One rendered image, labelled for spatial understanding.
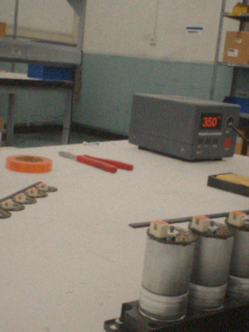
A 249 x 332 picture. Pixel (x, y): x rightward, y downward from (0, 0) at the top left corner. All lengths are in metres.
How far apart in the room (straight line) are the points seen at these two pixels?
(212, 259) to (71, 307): 0.09
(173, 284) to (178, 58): 5.48
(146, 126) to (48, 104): 5.48
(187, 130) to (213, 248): 0.56
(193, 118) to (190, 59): 4.83
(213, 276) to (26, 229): 0.21
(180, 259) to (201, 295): 0.03
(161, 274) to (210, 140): 0.61
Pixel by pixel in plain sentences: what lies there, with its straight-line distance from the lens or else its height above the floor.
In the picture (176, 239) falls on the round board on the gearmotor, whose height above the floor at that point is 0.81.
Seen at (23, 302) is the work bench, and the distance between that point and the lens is 0.32.
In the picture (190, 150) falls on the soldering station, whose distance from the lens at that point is 0.82.
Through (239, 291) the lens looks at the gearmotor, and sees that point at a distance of 0.30.
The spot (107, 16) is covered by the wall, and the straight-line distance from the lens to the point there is 6.36.
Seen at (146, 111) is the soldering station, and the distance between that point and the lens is 0.89.
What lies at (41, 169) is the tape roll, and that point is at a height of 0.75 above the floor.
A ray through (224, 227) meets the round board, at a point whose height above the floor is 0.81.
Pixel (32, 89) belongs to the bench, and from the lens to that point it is 3.37.
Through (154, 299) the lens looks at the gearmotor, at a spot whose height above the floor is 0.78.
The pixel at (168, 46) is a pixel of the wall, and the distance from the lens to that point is 5.80.
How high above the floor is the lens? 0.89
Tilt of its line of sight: 11 degrees down
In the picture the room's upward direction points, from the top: 6 degrees clockwise
